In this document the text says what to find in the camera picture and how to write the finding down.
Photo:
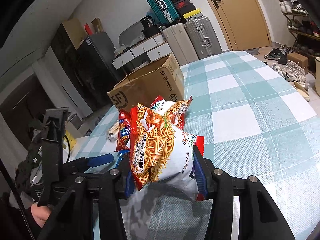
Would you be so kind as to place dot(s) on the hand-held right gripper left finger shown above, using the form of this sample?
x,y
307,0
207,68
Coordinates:
x,y
129,183

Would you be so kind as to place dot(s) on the cream bread packet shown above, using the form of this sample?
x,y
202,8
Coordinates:
x,y
112,131

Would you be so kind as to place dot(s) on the red chips packet blue label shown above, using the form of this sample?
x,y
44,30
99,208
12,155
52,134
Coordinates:
x,y
123,130

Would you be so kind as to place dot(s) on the black yellow shoe box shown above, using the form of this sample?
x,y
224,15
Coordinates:
x,y
191,13

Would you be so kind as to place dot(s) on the arched grey mirror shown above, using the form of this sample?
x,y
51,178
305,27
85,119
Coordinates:
x,y
130,33

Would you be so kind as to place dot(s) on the teal suitcase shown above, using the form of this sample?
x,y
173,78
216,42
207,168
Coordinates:
x,y
161,5

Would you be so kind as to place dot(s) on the shoe rack with shoes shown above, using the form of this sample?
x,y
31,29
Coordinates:
x,y
295,7

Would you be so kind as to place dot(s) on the black storage bin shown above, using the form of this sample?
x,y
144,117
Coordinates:
x,y
151,32

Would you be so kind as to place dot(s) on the white drawer dresser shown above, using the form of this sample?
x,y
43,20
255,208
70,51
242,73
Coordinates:
x,y
140,50

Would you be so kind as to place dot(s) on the black bag white label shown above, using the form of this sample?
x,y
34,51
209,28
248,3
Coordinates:
x,y
147,21

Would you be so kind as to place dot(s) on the wooden shoe rack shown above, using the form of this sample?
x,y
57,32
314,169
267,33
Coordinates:
x,y
303,33

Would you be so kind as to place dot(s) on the tan cardboard sheet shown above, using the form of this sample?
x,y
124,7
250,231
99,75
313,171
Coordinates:
x,y
73,31

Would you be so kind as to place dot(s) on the beige foam slipper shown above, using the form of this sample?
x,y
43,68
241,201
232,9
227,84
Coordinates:
x,y
301,90

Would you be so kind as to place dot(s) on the dark grey fridge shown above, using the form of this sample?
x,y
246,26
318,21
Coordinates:
x,y
100,67

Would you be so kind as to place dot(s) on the yellow bag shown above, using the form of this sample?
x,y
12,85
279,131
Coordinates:
x,y
71,141

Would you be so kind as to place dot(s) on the red black shoe box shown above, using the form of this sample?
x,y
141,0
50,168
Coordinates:
x,y
183,4

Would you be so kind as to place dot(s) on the dark tall cabinet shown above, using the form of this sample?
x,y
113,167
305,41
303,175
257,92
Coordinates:
x,y
66,60

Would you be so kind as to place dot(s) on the clear plastic bag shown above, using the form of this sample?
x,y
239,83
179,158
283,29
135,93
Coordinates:
x,y
121,50

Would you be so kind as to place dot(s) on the red paper bag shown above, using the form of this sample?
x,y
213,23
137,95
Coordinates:
x,y
88,30

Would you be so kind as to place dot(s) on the brown cardboard box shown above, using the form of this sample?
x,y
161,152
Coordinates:
x,y
150,85

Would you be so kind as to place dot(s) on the tan wooden door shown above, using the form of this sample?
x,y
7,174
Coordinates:
x,y
242,17

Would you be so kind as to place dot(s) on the scattered loose shoes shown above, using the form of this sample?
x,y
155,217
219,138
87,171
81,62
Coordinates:
x,y
290,70

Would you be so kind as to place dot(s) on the beige suitcase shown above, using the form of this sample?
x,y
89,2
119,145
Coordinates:
x,y
178,43

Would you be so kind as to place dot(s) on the silver suitcase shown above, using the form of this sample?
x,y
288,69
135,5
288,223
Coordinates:
x,y
202,37

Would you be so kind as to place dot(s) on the brown paper bag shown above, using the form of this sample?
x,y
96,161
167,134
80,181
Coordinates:
x,y
96,26

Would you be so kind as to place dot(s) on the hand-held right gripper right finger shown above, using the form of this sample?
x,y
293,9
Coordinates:
x,y
200,180

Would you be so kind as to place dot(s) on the small cardboard box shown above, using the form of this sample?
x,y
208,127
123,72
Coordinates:
x,y
297,59

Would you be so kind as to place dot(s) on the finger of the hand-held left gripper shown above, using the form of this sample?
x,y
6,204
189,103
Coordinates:
x,y
119,158
101,160

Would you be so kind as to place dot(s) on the cream bucket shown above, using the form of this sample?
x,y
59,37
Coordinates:
x,y
318,75

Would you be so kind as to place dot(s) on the small white basket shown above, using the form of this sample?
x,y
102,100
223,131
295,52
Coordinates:
x,y
141,38

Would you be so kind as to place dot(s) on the fried noodle snack packet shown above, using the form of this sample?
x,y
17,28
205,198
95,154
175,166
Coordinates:
x,y
160,140

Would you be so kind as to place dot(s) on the person's left hand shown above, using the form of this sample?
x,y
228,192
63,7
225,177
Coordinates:
x,y
41,215

